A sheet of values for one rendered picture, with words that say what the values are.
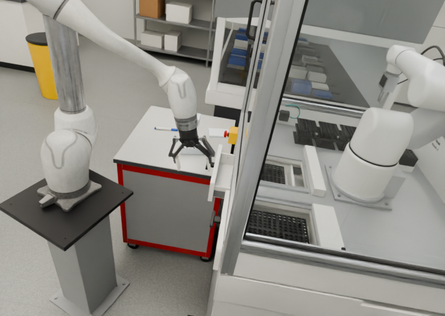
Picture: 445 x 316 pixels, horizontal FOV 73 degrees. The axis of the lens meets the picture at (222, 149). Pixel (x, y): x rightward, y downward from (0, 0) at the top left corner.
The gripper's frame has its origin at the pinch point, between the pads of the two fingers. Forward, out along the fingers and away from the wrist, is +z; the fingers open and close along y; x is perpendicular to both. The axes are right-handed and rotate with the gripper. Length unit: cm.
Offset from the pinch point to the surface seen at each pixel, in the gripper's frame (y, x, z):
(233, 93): 10, 83, 1
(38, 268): -102, -8, 70
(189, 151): -9.0, 27.5, 10.0
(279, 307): 35, -52, 15
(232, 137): 13.8, 32.6, 4.5
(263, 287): 31, -52, 5
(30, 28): -249, 250, -19
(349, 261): 53, -51, -8
